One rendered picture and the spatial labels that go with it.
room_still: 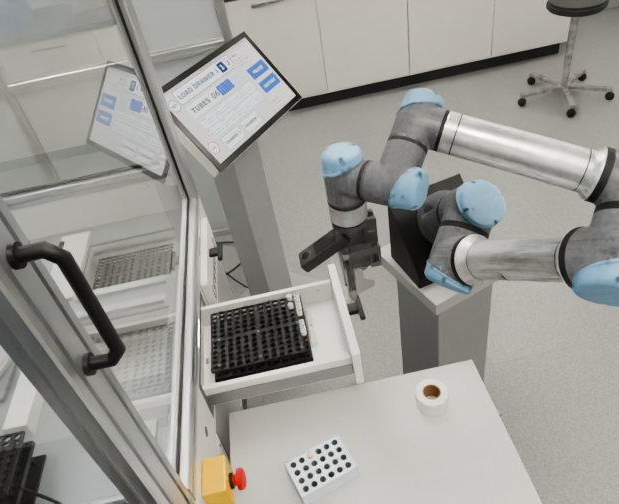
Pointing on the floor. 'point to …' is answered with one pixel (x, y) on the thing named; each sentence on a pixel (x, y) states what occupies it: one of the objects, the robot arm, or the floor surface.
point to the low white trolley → (386, 444)
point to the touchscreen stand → (256, 226)
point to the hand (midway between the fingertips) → (349, 290)
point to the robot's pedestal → (440, 322)
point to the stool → (569, 54)
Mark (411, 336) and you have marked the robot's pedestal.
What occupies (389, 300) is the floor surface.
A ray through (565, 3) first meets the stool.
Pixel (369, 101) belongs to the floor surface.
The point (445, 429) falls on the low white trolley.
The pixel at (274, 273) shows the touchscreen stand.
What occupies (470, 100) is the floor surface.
